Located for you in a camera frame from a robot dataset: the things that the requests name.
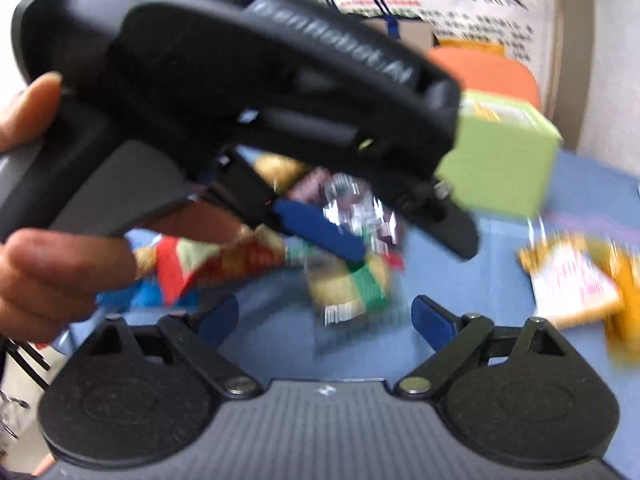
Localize green cardboard box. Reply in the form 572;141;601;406
435;89;565;218

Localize yellow snack bag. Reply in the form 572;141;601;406
517;237;626;331

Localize blue striped tablecloth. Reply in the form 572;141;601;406
50;145;640;466

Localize framed wall poster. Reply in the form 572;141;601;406
310;0;561;121

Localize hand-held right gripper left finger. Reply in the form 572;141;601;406
87;294;264;401

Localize blue snack packet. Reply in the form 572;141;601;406
95;280;201;311

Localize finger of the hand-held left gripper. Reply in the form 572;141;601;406
394;180;479;262
210;152;367;264

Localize orange chair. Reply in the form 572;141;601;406
427;47;543;111

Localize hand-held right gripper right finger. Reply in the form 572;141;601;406
394;296;572;401

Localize brown paper bag blue handles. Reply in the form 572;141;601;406
322;0;436;58

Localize person's left hand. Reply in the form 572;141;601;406
0;72;242;344

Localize silver snack packet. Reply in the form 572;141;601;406
287;170;406;256

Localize green snack packet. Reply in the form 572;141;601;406
305;255;396;326

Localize red snack packet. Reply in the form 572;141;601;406
132;237;221;306

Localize yellow bread packet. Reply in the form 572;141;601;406
602;252;640;366

